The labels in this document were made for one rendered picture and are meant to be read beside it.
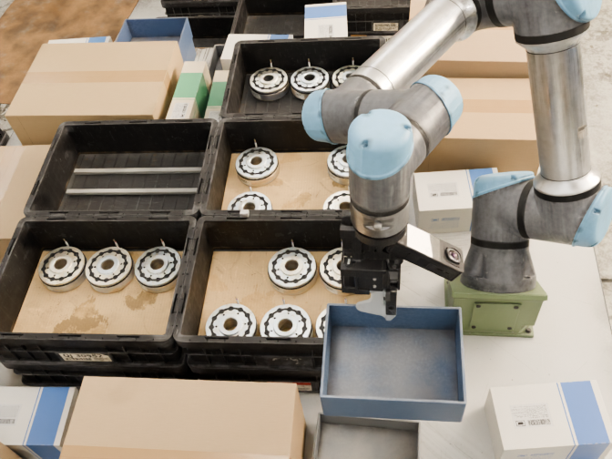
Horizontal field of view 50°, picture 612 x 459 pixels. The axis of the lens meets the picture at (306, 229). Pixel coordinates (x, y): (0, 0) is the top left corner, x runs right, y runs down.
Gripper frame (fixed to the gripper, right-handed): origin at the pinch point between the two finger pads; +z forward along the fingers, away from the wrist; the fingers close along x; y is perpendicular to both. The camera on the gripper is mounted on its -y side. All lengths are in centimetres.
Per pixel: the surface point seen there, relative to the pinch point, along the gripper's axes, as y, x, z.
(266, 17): 59, -187, 56
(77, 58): 90, -89, 13
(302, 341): 16.2, -5.3, 18.3
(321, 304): 15.1, -20.2, 26.8
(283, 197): 27, -48, 24
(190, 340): 37.0, -4.2, 18.3
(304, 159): 24, -61, 23
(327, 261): 14.5, -28.6, 23.0
